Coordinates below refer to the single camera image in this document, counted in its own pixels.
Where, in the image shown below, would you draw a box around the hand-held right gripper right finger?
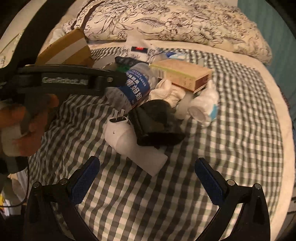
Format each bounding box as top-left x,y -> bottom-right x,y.
194,158 -> 271,241

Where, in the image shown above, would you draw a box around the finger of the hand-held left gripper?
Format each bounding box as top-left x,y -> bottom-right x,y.
92,67 -> 130,81
95,81 -> 112,96

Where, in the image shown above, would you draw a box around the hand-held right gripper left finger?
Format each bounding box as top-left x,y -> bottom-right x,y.
24,156 -> 102,241

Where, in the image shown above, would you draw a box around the clear water bottle blue label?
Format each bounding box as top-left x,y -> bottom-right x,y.
105,62 -> 160,112

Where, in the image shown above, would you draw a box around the brown cardboard box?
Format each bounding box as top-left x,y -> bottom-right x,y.
36,28 -> 94,68

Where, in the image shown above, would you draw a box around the white rabbit toy blue star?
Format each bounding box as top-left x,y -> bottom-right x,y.
188,81 -> 220,127

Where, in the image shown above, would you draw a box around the person's left hand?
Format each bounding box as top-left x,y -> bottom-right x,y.
0,94 -> 59,158

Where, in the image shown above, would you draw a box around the black patterned pouch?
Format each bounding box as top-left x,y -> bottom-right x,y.
115,56 -> 137,67

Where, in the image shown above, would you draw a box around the white garment with red label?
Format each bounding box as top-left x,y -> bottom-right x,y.
125,37 -> 160,64

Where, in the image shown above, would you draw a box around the green white checkered blanket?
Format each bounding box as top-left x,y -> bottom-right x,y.
28,45 -> 284,241

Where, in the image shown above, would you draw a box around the white sock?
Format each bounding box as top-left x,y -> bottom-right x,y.
149,79 -> 187,120

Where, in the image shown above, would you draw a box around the white plug-in device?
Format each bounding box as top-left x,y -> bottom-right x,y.
104,110 -> 168,178

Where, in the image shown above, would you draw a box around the black cloth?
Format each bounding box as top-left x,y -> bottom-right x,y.
128,100 -> 185,149

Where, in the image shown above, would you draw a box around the blue white tissue packet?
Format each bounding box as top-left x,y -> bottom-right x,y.
162,51 -> 188,61

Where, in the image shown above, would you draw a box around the beige paper carton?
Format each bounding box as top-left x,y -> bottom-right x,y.
150,59 -> 213,93

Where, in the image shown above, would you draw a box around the floral white duvet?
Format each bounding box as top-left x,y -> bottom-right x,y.
61,0 -> 273,63

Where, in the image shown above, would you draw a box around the teal curtain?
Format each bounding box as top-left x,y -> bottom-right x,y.
238,0 -> 296,67

